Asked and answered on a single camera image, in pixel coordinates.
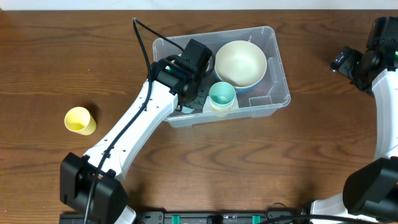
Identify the green plastic cup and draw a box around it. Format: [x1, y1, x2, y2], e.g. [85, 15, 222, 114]
[209, 82, 236, 105]

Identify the beige bowl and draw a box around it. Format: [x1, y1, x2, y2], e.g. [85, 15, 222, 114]
[215, 40, 267, 87]

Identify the dark blue bowl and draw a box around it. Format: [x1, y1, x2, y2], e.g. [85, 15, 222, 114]
[214, 72, 262, 92]

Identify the cream plastic cup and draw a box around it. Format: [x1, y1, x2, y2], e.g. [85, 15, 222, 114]
[210, 102, 233, 111]

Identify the pink plastic cup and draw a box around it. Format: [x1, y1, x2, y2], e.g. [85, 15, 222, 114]
[181, 106, 194, 114]

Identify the clear plastic storage bin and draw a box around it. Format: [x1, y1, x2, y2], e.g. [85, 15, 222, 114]
[165, 26, 291, 128]

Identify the yellow plastic cup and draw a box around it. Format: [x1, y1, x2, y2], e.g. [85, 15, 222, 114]
[211, 108, 231, 118]
[64, 107, 97, 136]

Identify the white small bowl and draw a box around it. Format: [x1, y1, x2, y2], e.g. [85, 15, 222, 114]
[205, 62, 210, 72]

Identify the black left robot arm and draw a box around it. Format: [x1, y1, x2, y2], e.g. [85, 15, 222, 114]
[60, 39, 215, 223]

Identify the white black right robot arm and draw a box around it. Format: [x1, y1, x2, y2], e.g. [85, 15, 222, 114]
[308, 17, 397, 223]

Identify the yellow plastic cup front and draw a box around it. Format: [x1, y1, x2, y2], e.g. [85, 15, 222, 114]
[64, 107, 97, 136]

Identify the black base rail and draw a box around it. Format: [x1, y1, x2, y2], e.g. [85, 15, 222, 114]
[58, 210, 312, 224]

